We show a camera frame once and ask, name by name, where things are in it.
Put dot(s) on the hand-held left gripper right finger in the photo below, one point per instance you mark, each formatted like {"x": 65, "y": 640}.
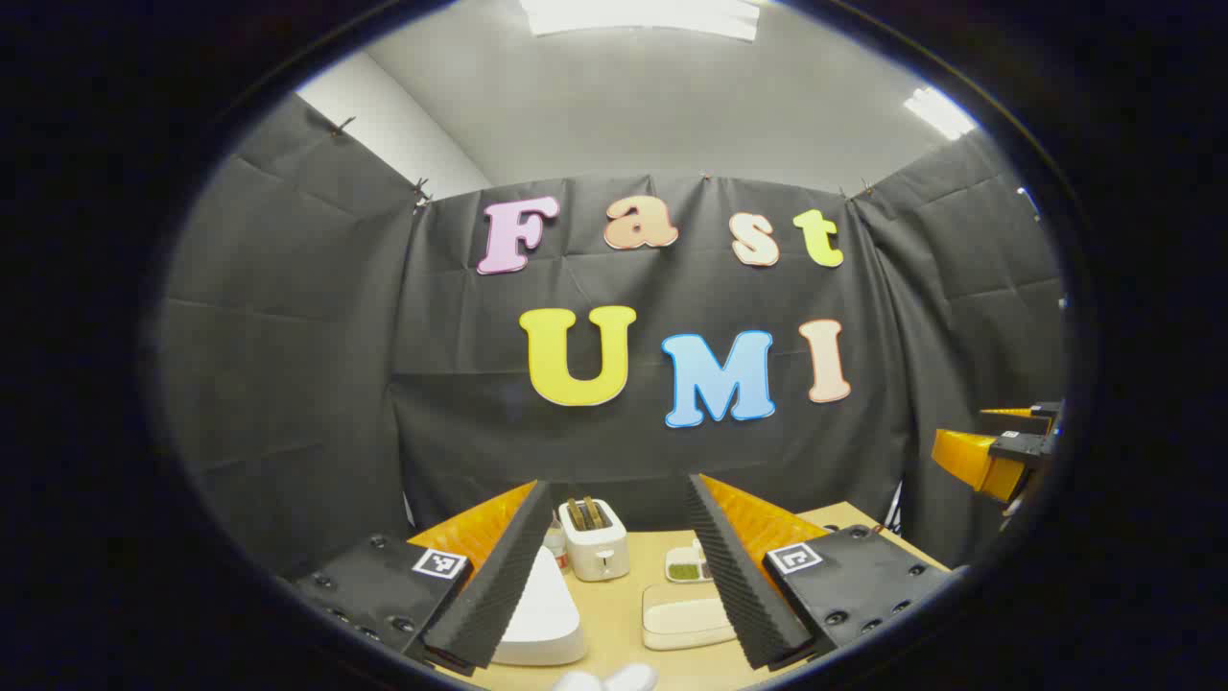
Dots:
{"x": 734, "y": 585}

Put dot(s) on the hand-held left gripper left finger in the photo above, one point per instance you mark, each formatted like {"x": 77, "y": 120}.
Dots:
{"x": 504, "y": 576}

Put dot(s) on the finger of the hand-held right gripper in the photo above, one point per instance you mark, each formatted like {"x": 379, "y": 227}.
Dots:
{"x": 974, "y": 461}
{"x": 1046, "y": 415}

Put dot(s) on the white rice cooker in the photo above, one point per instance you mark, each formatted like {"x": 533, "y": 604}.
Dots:
{"x": 547, "y": 614}

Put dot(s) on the cream tray of rice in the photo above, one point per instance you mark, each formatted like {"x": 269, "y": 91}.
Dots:
{"x": 683, "y": 616}

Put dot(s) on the white divided bean dish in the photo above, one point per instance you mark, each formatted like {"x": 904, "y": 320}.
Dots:
{"x": 683, "y": 571}

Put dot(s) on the small seasoning bottle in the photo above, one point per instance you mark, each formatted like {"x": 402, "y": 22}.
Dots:
{"x": 556, "y": 549}

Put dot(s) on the white toaster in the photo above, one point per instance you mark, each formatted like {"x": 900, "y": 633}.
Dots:
{"x": 595, "y": 552}

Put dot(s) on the brown toast slices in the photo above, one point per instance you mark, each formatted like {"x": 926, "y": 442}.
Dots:
{"x": 585, "y": 513}

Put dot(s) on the black backdrop cloth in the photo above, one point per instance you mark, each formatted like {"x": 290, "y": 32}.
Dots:
{"x": 672, "y": 441}

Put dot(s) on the small ceiling light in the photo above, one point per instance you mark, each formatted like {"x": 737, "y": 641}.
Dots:
{"x": 938, "y": 113}

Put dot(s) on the long ceiling light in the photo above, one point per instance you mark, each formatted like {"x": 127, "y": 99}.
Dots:
{"x": 643, "y": 17}

